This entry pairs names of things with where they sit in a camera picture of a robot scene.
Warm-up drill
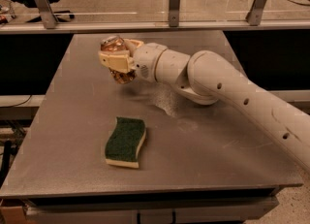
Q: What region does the green and yellow sponge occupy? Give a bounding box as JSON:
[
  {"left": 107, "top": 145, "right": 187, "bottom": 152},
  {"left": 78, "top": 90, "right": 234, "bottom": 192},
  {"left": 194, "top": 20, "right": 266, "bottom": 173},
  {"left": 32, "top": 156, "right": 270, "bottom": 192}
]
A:
[{"left": 105, "top": 117, "right": 146, "bottom": 169}]

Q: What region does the left metal bracket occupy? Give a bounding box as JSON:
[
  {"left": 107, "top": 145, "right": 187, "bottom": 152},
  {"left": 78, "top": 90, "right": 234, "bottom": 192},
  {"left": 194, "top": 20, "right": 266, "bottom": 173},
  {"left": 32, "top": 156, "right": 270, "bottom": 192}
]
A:
[{"left": 34, "top": 0, "right": 57, "bottom": 29}]

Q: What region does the metal bracket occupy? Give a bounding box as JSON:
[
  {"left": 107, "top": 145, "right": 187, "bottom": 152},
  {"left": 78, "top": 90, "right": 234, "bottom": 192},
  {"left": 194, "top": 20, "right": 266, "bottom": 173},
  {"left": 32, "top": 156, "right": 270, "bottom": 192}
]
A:
[
  {"left": 34, "top": 0, "right": 57, "bottom": 29},
  {"left": 168, "top": 0, "right": 180, "bottom": 27},
  {"left": 246, "top": 0, "right": 267, "bottom": 26}
]

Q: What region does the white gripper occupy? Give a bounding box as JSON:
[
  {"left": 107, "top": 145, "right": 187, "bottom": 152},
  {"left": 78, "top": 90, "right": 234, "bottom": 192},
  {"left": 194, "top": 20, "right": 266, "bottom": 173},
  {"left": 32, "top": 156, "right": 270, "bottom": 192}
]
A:
[{"left": 98, "top": 39, "right": 168, "bottom": 82}]

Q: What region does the right metal bracket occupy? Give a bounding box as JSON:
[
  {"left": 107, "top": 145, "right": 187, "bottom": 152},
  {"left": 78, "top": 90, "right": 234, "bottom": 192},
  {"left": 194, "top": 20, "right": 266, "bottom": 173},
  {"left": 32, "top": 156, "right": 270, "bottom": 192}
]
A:
[{"left": 246, "top": 0, "right": 267, "bottom": 26}]

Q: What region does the orange soda can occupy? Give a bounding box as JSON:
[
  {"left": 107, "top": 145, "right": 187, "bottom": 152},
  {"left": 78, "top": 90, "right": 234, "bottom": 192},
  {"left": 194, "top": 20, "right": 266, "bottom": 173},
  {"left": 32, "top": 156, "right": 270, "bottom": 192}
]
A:
[{"left": 98, "top": 36, "right": 139, "bottom": 84}]

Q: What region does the middle metal bracket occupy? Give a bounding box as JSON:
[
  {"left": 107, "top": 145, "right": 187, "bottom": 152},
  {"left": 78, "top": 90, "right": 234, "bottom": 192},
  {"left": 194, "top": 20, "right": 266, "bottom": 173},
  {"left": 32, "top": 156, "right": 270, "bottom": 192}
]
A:
[{"left": 168, "top": 0, "right": 180, "bottom": 27}]

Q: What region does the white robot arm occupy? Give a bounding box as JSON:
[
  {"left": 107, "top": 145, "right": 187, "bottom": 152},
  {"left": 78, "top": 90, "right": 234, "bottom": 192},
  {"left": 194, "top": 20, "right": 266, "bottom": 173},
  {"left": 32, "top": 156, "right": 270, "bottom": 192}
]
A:
[{"left": 99, "top": 36, "right": 310, "bottom": 171}]

